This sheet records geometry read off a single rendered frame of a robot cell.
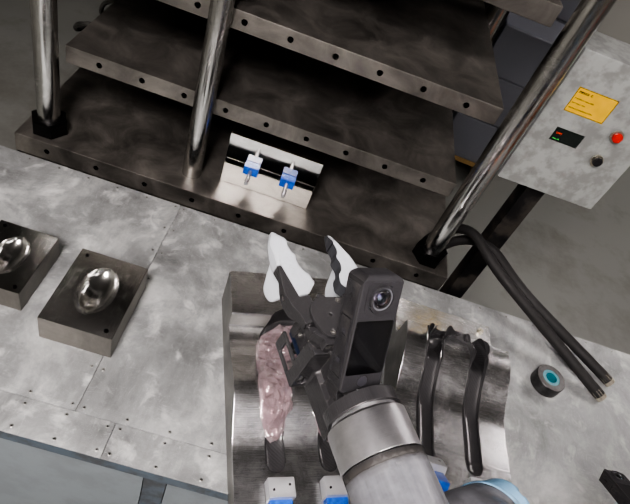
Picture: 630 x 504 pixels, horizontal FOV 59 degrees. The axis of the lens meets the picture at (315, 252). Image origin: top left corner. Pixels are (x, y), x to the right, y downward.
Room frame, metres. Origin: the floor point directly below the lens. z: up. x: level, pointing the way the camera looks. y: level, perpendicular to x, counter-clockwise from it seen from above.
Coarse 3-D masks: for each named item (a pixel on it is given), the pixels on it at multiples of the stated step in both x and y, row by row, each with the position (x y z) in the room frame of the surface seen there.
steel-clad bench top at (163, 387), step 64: (0, 192) 0.84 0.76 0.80; (64, 192) 0.93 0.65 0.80; (128, 192) 1.02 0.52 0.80; (64, 256) 0.75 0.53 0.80; (128, 256) 0.82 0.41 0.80; (192, 256) 0.91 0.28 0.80; (256, 256) 1.00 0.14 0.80; (320, 256) 1.10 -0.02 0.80; (0, 320) 0.54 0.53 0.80; (192, 320) 0.73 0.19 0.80; (512, 320) 1.18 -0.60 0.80; (0, 384) 0.42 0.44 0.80; (64, 384) 0.47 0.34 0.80; (128, 384) 0.53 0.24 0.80; (192, 384) 0.58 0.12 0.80; (512, 384) 0.95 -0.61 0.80; (576, 384) 1.05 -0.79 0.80; (64, 448) 0.36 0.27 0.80; (128, 448) 0.41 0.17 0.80; (192, 448) 0.46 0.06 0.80; (512, 448) 0.77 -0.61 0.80; (576, 448) 0.85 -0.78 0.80
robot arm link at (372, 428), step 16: (384, 400) 0.28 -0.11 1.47; (352, 416) 0.26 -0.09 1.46; (368, 416) 0.26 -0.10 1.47; (384, 416) 0.26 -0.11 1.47; (400, 416) 0.27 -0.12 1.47; (336, 432) 0.25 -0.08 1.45; (352, 432) 0.24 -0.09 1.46; (368, 432) 0.24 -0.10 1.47; (384, 432) 0.25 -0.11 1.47; (400, 432) 0.25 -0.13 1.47; (336, 448) 0.24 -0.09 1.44; (352, 448) 0.23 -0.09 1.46; (368, 448) 0.23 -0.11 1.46; (384, 448) 0.24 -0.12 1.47; (352, 464) 0.22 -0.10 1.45
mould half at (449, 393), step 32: (416, 320) 0.96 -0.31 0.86; (448, 320) 1.01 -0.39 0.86; (416, 352) 0.81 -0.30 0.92; (448, 352) 0.85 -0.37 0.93; (416, 384) 0.75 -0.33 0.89; (448, 384) 0.78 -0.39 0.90; (448, 416) 0.72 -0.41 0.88; (480, 416) 0.75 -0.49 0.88; (448, 448) 0.64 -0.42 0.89; (448, 480) 0.57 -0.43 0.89
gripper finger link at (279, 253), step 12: (276, 240) 0.41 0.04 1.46; (276, 252) 0.39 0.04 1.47; (288, 252) 0.40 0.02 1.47; (276, 264) 0.38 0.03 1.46; (288, 264) 0.38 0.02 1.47; (288, 276) 0.37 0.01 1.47; (300, 276) 0.38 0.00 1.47; (264, 288) 0.38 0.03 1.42; (276, 288) 0.38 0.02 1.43; (300, 288) 0.36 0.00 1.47; (276, 300) 0.37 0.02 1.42
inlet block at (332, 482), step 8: (320, 480) 0.48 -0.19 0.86; (328, 480) 0.47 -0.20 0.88; (336, 480) 0.48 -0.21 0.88; (320, 488) 0.47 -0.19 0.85; (328, 488) 0.46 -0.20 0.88; (336, 488) 0.47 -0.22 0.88; (344, 488) 0.47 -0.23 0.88; (328, 496) 0.45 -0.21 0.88; (336, 496) 0.46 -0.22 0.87; (344, 496) 0.46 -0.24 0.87
